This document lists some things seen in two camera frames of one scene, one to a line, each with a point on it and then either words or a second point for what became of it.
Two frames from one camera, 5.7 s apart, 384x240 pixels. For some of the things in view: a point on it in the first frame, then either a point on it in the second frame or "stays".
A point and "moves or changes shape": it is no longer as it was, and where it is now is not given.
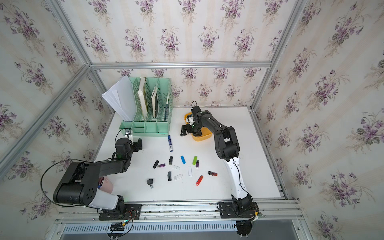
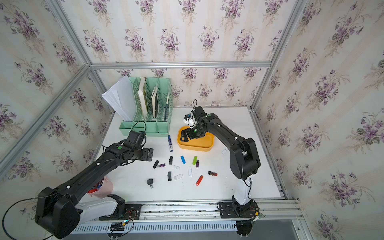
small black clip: (150, 181) stays
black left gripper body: (135, 147) to (145, 156)
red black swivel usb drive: (212, 173) stays
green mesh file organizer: (153, 97) stays
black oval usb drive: (156, 164) stays
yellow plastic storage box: (206, 133) moves or changes shape
